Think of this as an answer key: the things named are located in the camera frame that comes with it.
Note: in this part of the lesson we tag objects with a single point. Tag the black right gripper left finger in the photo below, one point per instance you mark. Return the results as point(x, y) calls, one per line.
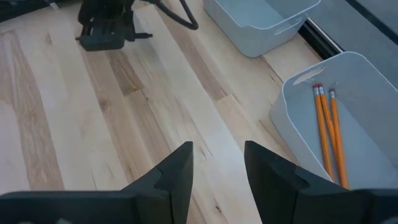
point(168, 193)

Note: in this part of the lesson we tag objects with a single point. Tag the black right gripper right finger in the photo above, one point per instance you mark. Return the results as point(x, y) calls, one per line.
point(280, 193)

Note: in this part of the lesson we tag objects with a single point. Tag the orange pencil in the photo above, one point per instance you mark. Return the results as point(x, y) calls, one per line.
point(336, 124)
point(329, 124)
point(321, 130)

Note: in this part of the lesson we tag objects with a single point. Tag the translucent grey plastic bin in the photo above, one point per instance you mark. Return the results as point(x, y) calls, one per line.
point(367, 124)
point(248, 37)

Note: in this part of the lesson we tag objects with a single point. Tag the black aluminium frame rails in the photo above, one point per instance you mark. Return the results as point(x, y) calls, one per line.
point(18, 9)

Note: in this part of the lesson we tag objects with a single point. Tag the black table edge rail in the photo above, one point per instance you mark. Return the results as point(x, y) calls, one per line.
point(320, 40)

